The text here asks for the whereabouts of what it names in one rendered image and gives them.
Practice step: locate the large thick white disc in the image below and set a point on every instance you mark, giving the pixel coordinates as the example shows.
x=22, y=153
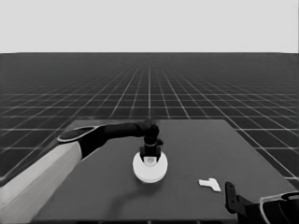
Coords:
x=149, y=174

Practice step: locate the small white T-shaped piece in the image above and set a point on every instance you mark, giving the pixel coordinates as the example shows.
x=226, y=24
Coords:
x=211, y=183

